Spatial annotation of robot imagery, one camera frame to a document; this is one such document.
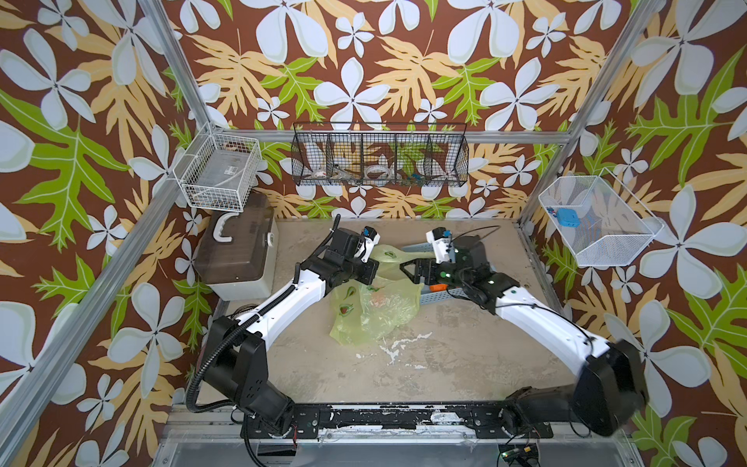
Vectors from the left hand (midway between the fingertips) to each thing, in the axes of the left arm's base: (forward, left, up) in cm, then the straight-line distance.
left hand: (378, 262), depth 84 cm
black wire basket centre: (+36, 0, +12) cm, 38 cm away
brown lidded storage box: (+8, +46, -7) cm, 47 cm away
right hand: (-3, -8, +3) cm, 9 cm away
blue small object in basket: (+12, -57, +7) cm, 59 cm away
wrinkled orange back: (-12, 0, 0) cm, 12 cm away
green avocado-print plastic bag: (-16, +4, -2) cm, 16 cm away
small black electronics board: (-44, -37, -23) cm, 62 cm away
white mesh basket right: (+9, -64, +9) cm, 65 cm away
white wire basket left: (+23, +49, +15) cm, 56 cm away
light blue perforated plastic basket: (-3, -16, -12) cm, 21 cm away
